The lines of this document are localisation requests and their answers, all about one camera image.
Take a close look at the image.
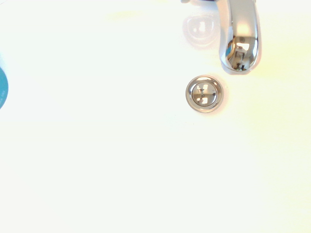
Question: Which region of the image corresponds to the white sink basin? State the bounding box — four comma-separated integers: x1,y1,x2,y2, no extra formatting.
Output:
0,0,311,233

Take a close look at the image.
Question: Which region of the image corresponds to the chrome sink drain stopper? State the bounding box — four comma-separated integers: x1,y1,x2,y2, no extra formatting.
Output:
185,75,224,113

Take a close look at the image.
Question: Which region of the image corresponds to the chrome faucet spout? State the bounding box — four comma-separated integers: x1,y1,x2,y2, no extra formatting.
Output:
180,0,264,75

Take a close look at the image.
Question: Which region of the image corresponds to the teal round container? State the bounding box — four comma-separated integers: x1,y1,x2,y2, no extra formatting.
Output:
0,66,9,110

